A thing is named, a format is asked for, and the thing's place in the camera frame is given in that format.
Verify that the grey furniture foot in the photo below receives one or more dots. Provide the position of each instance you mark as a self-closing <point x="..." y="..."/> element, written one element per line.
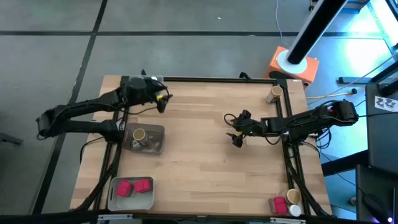
<point x="9" y="138"/>

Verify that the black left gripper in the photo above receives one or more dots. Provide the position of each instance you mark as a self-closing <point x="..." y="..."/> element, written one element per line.
<point x="138" y="90"/>

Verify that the orange box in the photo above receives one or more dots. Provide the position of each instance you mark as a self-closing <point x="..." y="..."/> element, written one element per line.
<point x="311" y="70"/>

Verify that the black rounded device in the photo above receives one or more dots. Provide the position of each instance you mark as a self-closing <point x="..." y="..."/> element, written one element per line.
<point x="376" y="203"/>

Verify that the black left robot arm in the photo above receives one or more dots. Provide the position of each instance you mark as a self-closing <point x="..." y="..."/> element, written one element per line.
<point x="81" y="104"/>

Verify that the beige rod with black knob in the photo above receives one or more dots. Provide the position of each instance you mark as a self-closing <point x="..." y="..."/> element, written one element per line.
<point x="354" y="91"/>

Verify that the smoky brown plastic bin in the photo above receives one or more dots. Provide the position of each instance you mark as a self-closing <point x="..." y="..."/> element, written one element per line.
<point x="155" y="146"/>

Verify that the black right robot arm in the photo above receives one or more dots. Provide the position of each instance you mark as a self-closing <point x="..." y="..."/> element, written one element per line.
<point x="304" y="119"/>

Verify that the black desk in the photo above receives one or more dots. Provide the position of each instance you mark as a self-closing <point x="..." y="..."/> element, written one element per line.
<point x="382" y="140"/>

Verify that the white-lid spice jar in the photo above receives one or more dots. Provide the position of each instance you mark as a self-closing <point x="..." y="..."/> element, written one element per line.
<point x="154" y="78"/>
<point x="294" y="210"/>

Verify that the grey plastic bin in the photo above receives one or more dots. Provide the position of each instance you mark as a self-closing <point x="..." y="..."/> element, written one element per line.
<point x="130" y="203"/>

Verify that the black pole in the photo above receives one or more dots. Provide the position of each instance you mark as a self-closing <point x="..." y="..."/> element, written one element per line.
<point x="314" y="28"/>

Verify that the white round disc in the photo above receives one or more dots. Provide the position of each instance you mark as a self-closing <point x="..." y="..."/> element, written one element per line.
<point x="290" y="69"/>

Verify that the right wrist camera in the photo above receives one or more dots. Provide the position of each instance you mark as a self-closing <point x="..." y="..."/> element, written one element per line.
<point x="246" y="114"/>

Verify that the pink block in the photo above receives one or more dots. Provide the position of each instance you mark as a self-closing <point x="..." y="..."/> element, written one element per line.
<point x="280" y="205"/>

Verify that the black crossbeam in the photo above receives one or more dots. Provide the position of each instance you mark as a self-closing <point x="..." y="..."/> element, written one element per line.
<point x="46" y="219"/>

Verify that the black stand foot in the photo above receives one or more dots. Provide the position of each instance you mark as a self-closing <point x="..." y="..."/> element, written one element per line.
<point x="351" y="80"/>

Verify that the black aluminium table frame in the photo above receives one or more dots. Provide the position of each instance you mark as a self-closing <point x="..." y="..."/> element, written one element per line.
<point x="202" y="79"/>

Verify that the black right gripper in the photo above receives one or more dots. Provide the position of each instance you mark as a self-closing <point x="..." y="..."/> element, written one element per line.
<point x="253" y="127"/>

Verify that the clear plastic bin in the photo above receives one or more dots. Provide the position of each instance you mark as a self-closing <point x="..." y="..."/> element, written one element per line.
<point x="144" y="76"/>

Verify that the cups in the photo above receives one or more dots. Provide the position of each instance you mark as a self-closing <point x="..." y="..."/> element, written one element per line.
<point x="293" y="196"/>

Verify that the silver beam bracket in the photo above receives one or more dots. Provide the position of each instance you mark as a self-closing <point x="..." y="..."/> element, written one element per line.
<point x="289" y="221"/>
<point x="115" y="217"/>

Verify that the white printed sticker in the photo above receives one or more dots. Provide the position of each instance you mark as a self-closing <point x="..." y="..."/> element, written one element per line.
<point x="385" y="103"/>

